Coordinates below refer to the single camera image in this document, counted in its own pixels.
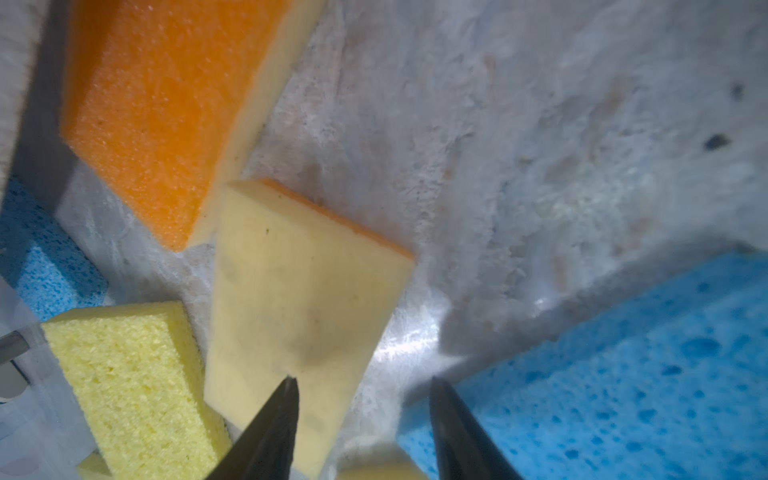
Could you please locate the orange sponge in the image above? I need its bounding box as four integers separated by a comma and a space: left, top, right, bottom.
60, 1, 325, 252

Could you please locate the bright yellow sponge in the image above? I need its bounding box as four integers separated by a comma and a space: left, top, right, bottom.
336, 460, 428, 480

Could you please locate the blue sponge near shelf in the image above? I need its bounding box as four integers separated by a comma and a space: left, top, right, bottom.
1, 177, 108, 321

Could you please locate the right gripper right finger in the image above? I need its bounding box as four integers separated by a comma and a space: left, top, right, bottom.
429, 377, 523, 480

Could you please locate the pale yellow orange-backed sponge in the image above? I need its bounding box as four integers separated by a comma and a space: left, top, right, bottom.
204, 180, 415, 479

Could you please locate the white two-tier shelf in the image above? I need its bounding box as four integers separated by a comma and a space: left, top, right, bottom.
0, 0, 50, 198

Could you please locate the blue sponge right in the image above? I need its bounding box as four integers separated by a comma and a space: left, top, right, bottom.
395, 248, 768, 480

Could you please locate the yellow cellulose sponge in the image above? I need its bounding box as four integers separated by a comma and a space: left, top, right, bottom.
42, 301, 231, 479

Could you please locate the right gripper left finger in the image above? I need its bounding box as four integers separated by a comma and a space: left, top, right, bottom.
207, 376, 300, 480

